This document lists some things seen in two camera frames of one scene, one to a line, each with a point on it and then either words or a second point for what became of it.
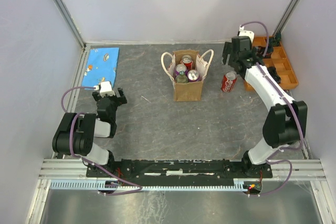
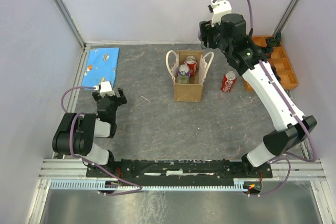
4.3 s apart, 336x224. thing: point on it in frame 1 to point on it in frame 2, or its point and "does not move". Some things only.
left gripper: (123, 99) does not move
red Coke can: (228, 81) does not move
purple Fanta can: (193, 75) to (199, 35)
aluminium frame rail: (313, 169) does not move
